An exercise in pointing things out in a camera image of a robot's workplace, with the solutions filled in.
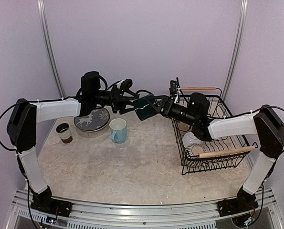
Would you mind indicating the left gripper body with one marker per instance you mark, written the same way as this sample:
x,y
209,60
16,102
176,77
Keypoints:
x,y
116,105

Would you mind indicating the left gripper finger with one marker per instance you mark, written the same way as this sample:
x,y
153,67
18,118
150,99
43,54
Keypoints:
x,y
132,95
128,107

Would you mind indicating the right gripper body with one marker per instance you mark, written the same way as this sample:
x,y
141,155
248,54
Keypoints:
x,y
169,111

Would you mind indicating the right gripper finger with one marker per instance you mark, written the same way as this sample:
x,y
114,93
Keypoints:
x,y
156,99
156,106

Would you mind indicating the dark green mug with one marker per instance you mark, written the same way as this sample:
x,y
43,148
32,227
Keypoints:
x,y
143,109

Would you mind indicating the light blue mug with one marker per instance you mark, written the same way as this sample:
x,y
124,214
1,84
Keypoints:
x,y
118,128

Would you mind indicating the beige ceramic bowl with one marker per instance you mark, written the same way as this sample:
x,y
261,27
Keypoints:
x,y
184,127

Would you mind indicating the grey deer pattern plate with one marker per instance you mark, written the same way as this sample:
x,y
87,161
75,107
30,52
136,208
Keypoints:
x,y
95,121

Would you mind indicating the white ceramic bowl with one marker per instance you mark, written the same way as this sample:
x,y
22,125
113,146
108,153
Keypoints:
x,y
189,138

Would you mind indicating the white and brown cup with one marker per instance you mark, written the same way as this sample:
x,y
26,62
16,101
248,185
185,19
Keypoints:
x,y
64,132

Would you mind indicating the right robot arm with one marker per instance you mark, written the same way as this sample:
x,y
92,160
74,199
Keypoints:
x,y
263,122

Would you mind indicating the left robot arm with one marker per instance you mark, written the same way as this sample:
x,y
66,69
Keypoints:
x,y
25,116

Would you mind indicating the striped small bowl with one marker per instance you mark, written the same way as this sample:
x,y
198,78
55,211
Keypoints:
x,y
192,154

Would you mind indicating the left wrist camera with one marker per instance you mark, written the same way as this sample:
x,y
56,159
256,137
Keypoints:
x,y
124,85

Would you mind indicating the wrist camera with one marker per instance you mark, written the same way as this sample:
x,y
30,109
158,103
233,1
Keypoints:
x,y
175,90
124,85

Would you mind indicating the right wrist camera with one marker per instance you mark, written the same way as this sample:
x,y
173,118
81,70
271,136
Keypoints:
x,y
175,90

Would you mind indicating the far wooden rack handle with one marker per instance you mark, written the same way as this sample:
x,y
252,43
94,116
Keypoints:
x,y
198,88

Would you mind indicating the wooden rack handle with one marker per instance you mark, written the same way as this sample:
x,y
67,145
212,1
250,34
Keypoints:
x,y
227,152
198,88

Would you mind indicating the black wire dish rack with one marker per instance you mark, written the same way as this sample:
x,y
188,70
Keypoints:
x,y
220,144

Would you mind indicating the near wooden rack handle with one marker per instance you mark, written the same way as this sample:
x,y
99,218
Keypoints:
x,y
227,152

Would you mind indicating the aluminium front rail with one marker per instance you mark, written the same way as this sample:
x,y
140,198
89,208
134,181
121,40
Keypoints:
x,y
90,215

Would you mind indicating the left aluminium corner post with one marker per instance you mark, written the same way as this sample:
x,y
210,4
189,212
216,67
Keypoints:
x,y
49,47

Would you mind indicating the aluminium corner post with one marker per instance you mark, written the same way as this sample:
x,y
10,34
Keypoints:
x,y
236,49
49,47

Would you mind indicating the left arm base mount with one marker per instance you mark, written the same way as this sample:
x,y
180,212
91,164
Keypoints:
x,y
54,207

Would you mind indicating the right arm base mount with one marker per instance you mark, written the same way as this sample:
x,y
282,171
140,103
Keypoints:
x,y
233,206

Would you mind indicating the right aluminium corner post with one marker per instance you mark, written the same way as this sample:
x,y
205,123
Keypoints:
x,y
236,49

